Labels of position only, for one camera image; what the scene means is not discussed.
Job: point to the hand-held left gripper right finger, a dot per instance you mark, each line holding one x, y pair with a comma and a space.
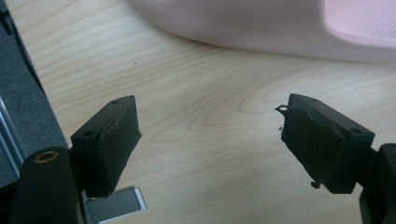
320, 149

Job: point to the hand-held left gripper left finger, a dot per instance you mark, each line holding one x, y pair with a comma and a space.
115, 146

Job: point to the pale pink rounded plastic object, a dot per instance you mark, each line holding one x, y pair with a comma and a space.
255, 25

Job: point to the grey metal bracket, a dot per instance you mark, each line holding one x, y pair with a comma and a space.
118, 203

